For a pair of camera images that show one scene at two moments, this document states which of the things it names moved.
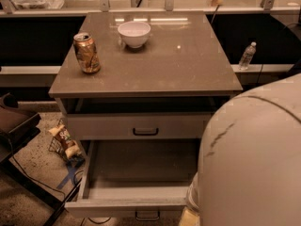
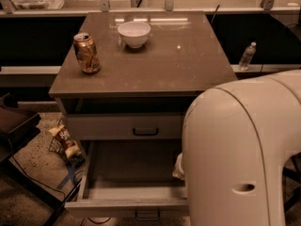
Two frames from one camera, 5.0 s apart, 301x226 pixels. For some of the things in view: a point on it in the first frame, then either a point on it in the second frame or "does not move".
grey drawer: x=138 y=125 does not move
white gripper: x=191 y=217 → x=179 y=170
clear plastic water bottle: x=246 y=56 does not move
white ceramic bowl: x=134 y=34 does not move
